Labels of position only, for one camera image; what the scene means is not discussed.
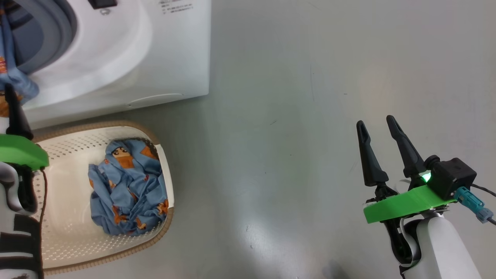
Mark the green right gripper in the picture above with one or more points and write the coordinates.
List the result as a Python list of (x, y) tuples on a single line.
[(403, 203)]

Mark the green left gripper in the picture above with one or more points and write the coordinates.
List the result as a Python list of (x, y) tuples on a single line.
[(21, 151)]

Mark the blue cartoon print garment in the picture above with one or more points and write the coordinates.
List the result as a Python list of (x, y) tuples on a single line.
[(128, 190), (11, 73)]

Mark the grey rubber door seal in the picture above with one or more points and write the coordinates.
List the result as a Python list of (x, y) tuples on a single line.
[(50, 42)]

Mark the white washing machine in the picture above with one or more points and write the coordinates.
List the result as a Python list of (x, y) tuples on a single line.
[(135, 58)]

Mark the black door latch socket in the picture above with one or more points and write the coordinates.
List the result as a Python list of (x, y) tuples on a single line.
[(101, 4)]

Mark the cream perforated laundry basket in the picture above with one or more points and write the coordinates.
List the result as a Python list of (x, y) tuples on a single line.
[(73, 240)]

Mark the round drain filter cover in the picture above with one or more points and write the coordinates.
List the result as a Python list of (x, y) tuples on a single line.
[(155, 99)]

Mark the printed text notice label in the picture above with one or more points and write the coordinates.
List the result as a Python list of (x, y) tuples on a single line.
[(176, 7)]

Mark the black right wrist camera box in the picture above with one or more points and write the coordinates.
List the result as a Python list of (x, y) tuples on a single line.
[(451, 178)]

